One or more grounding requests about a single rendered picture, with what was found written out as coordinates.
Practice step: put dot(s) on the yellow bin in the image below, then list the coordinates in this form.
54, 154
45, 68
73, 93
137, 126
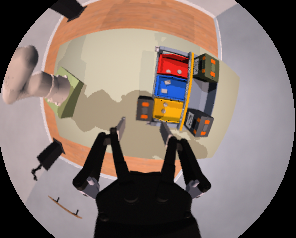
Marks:
173, 111

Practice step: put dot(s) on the blue open bin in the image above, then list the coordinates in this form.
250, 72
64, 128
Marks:
175, 90

